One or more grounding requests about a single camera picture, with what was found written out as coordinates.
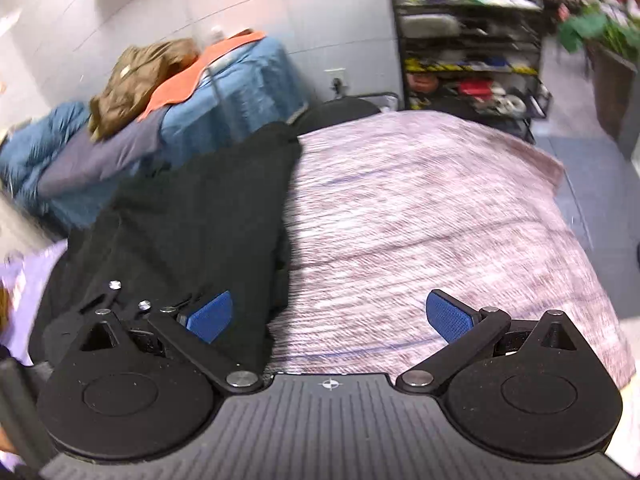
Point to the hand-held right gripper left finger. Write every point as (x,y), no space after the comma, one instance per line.
(210,316)

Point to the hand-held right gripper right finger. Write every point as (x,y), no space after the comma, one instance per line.
(450,317)

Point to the black garment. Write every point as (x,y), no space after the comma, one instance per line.
(200,210)

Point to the pile of clothes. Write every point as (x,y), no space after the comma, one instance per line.
(240,95)

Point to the pink striped table cover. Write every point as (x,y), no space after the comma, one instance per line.
(425,210)

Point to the lilac cloth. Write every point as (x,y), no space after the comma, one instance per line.
(37,285)

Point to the grey purple garment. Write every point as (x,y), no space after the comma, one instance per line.
(100,155)

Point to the orange cloth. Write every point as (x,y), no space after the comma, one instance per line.
(185,85)

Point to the black round stool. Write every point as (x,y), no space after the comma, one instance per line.
(340,112)

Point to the blue padded garment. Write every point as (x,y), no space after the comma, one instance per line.
(40,145)

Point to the brown jacket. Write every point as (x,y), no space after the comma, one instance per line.
(135,85)

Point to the black shelf rack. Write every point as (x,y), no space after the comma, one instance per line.
(470,60)

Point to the brown planter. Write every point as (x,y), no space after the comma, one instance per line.
(612,95)

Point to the white wall outlet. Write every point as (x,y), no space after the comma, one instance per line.
(336,80)

